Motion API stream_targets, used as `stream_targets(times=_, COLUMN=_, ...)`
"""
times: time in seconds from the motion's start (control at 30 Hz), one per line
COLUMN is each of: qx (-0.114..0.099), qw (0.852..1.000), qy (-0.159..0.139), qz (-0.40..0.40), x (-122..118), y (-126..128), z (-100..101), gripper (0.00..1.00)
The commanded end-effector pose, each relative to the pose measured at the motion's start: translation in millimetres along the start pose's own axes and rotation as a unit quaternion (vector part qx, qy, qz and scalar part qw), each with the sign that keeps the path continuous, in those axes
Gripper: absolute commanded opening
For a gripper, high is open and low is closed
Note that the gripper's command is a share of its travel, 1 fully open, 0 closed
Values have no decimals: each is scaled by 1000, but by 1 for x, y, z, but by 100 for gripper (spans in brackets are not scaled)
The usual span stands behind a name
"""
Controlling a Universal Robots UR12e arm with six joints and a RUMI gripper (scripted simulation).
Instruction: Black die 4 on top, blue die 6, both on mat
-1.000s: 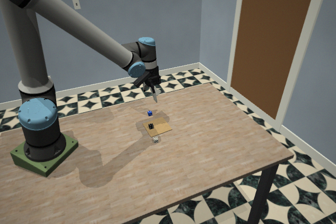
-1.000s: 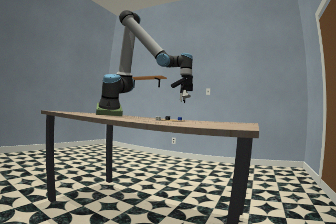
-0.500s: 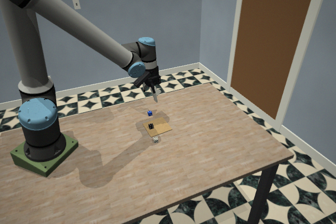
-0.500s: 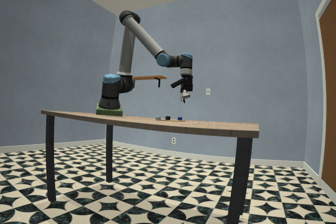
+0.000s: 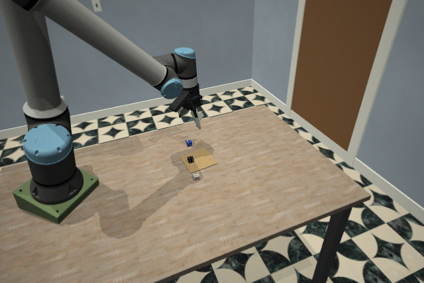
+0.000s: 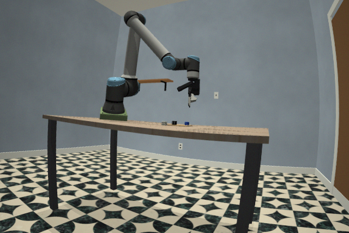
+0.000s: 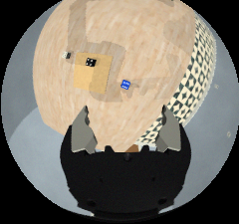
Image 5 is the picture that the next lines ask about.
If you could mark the tan square mat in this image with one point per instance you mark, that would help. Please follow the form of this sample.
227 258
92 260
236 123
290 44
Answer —
202 160

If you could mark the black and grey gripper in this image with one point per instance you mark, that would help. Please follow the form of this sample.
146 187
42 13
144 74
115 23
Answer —
194 101

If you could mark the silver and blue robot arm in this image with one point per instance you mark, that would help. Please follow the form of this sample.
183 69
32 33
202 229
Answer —
48 145

